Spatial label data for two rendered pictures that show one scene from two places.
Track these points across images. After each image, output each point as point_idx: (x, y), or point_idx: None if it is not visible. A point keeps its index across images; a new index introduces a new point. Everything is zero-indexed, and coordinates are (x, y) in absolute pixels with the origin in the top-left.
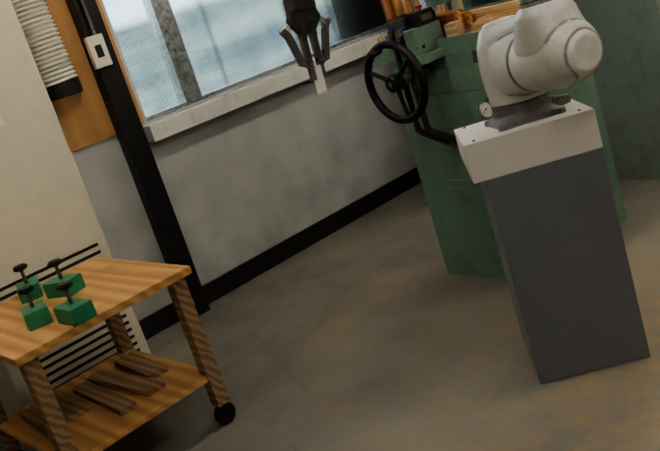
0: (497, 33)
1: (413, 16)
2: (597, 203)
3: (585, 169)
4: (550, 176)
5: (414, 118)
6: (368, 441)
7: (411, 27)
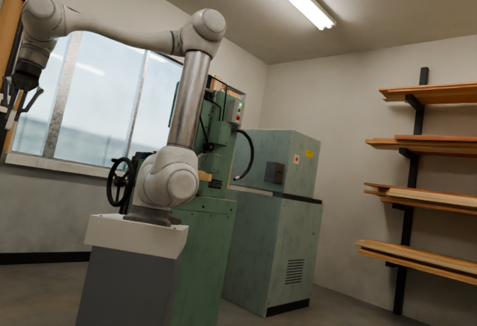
0: (152, 160)
1: (148, 153)
2: (155, 297)
3: (158, 269)
4: (134, 263)
5: (117, 204)
6: None
7: (145, 158)
